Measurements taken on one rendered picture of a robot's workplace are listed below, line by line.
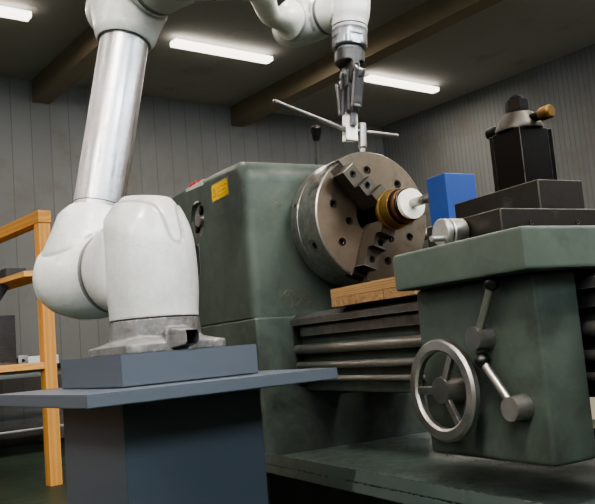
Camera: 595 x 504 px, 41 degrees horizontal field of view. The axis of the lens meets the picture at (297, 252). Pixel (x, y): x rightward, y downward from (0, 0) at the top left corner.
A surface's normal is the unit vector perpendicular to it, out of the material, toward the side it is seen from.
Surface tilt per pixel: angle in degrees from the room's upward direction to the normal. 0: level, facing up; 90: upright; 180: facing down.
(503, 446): 90
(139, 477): 90
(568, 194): 90
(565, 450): 90
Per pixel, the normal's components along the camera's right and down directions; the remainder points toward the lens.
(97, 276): -0.73, 0.06
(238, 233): -0.88, 0.02
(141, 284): -0.04, -0.07
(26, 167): 0.60, -0.14
